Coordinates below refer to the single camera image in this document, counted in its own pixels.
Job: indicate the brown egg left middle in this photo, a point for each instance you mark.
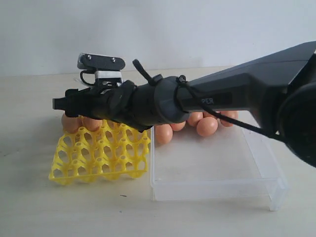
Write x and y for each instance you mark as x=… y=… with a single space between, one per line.
x=163 y=134

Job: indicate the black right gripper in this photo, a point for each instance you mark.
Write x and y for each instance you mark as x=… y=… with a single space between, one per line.
x=109 y=102

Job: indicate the brown egg slot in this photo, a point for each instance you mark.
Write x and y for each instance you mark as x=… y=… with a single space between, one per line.
x=91 y=124
x=70 y=124

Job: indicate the clear plastic bin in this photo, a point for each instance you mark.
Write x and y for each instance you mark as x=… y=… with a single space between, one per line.
x=232 y=163

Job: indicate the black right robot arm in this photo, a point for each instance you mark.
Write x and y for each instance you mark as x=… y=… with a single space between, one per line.
x=274 y=96

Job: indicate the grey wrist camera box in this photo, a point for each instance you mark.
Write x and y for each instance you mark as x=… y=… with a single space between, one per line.
x=104 y=68

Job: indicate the brown egg right front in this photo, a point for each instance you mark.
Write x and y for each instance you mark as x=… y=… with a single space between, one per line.
x=207 y=126

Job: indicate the brown egg centre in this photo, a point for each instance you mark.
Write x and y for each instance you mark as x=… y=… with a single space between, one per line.
x=178 y=126

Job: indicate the yellow plastic egg tray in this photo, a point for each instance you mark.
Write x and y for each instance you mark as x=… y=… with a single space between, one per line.
x=112 y=151

